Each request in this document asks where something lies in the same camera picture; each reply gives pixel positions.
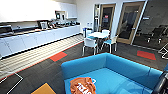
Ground dark coffee machine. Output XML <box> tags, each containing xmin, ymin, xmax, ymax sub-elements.
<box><xmin>54</xmin><ymin>10</ymin><xmax>67</xmax><ymax>22</ymax></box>

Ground white kitchen counter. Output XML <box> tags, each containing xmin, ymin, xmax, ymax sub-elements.
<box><xmin>0</xmin><ymin>23</ymin><xmax>83</xmax><ymax>59</ymax></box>

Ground dark framed door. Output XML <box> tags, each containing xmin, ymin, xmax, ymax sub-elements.
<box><xmin>115</xmin><ymin>0</ymin><xmax>147</xmax><ymax>46</ymax></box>

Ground white framed countertop appliance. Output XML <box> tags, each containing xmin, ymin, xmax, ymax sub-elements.
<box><xmin>37</xmin><ymin>19</ymin><xmax>50</xmax><ymax>31</ymax></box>

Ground orange printed hoodie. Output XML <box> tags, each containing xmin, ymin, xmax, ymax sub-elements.
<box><xmin>68</xmin><ymin>76</ymin><xmax>98</xmax><ymax>94</ymax></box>

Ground black lounge chair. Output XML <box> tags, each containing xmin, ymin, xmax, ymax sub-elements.
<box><xmin>146</xmin><ymin>25</ymin><xmax>168</xmax><ymax>45</ymax></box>

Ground white chair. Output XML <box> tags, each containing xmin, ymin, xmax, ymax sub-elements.
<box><xmin>84</xmin><ymin>29</ymin><xmax>95</xmax><ymax>39</ymax></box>
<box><xmin>81</xmin><ymin>35</ymin><xmax>100</xmax><ymax>57</ymax></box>
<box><xmin>101</xmin><ymin>34</ymin><xmax>120</xmax><ymax>55</ymax></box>
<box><xmin>100</xmin><ymin>29</ymin><xmax>112</xmax><ymax>36</ymax></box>

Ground white rectangular table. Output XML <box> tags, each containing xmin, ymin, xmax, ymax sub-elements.
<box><xmin>87</xmin><ymin>31</ymin><xmax>111</xmax><ymax>40</ymax></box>

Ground white metal frame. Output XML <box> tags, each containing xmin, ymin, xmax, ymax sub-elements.
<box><xmin>157</xmin><ymin>42</ymin><xmax>168</xmax><ymax>62</ymax></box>

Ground white upper kitchen cabinets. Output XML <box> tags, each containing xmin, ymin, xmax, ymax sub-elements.
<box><xmin>0</xmin><ymin>0</ymin><xmax>79</xmax><ymax>24</ymax></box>

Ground blue sofa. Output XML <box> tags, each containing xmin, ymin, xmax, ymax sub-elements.
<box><xmin>60</xmin><ymin>52</ymin><xmax>165</xmax><ymax>94</ymax></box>

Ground dark microwave oven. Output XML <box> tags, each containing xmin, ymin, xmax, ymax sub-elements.
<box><xmin>0</xmin><ymin>24</ymin><xmax>15</xmax><ymax>37</ymax></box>

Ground wood framed glass door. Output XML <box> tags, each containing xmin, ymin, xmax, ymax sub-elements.
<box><xmin>97</xmin><ymin>3</ymin><xmax>117</xmax><ymax>35</ymax></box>

